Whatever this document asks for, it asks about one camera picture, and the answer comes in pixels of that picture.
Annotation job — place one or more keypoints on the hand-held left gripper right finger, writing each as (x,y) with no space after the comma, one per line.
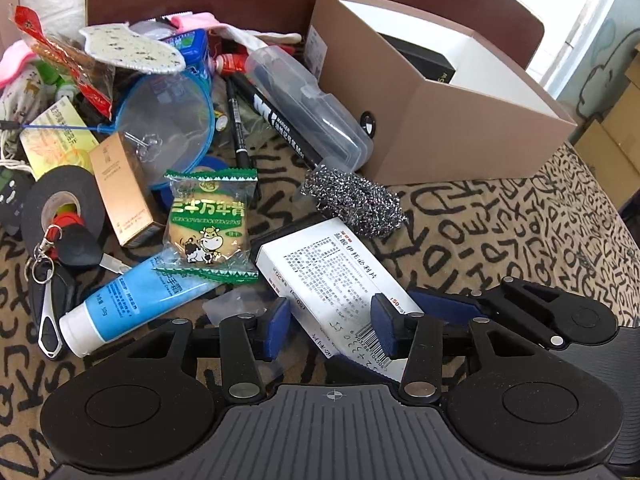
(387,327)

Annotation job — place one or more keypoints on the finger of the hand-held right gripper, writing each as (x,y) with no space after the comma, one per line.
(445,304)

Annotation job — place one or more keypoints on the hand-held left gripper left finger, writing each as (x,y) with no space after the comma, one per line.
(274,330)

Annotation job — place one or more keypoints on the white medicine box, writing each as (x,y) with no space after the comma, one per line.
(330,270)

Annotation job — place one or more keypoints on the brown cardboard box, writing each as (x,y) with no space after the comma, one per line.
(450,130)

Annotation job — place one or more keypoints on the letter print cloth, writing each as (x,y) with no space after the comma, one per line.
(500,220)

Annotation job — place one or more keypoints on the green biscuit packet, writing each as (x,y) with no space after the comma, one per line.
(210,225)

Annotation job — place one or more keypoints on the steel wool scourer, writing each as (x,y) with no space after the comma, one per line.
(355,200)

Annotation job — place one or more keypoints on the blue white cream tube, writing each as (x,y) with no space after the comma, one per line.
(125,300)

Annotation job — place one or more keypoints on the stacked cardboard cartons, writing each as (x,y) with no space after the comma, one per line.
(610,145)

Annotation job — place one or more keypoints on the thick black marker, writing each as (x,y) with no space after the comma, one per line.
(280,130)

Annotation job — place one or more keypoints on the thin black pen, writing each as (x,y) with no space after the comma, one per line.
(239,130)

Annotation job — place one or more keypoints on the gold carton box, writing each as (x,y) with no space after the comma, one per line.
(122,185)

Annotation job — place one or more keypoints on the black car key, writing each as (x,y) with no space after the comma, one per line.
(80,247)

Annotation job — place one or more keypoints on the clear plastic case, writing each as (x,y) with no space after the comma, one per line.
(310,110)

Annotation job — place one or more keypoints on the black silver key fob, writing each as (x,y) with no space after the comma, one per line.
(50,310)

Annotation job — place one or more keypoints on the blue mesh strainer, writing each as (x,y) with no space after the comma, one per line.
(160,115)

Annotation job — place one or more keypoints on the small black box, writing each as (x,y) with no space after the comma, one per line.
(420,57)

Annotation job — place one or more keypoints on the black tape roll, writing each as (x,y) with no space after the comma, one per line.
(40,195)

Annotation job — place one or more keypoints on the small red tube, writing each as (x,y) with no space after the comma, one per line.
(232,62)

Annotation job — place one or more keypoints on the yellow green card packet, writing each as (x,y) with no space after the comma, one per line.
(55,145)

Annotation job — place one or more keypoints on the blue gum bottle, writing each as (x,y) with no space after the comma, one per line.
(192,50)

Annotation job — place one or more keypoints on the black flat toy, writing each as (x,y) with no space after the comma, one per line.
(11,200)

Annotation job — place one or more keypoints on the spotted shoe insole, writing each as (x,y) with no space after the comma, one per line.
(135,50)

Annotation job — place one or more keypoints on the green bottle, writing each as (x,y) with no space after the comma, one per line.
(52,77)

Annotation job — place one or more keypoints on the white patterned cloth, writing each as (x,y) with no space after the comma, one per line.
(20,95)

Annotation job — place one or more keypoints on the red snack packet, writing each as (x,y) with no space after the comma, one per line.
(60,55)

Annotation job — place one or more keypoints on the pink cloth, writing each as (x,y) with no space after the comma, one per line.
(12,62)

